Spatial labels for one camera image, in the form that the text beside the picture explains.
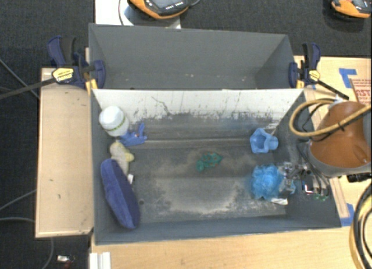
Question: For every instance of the grey metal bin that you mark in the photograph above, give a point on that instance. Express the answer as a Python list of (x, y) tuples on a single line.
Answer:
[(186, 58)]

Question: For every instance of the dark blue cloth pouch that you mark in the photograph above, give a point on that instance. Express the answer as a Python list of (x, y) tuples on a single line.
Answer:
[(119, 195)]

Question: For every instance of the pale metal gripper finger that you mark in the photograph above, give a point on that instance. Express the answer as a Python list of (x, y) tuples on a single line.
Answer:
[(284, 168), (287, 187)]

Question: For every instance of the black cylinder on white bracket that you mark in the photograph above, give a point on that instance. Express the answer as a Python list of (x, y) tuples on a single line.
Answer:
[(359, 177)]

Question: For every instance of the white plastic bottle green band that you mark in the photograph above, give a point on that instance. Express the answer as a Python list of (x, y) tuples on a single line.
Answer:
[(112, 121)]

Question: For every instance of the light blue mesh sponge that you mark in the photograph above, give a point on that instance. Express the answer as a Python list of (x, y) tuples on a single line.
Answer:
[(266, 182)]

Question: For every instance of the pale yellow toy animal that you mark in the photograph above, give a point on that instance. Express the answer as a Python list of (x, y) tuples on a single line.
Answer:
[(120, 154)]

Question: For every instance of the light blue star-shaped cup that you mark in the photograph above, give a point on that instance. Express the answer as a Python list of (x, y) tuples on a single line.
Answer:
[(261, 141)]

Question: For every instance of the pale wood board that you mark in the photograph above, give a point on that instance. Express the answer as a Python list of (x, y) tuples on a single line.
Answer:
[(64, 157)]

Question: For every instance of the teal green small toy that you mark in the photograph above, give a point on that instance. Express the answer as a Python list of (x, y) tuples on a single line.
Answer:
[(207, 161)]

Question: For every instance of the brown cardboard with red print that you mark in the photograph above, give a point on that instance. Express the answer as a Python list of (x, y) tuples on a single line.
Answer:
[(363, 92)]

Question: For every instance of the blue plastic toy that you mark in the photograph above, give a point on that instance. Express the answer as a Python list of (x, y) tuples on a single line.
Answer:
[(134, 138)]

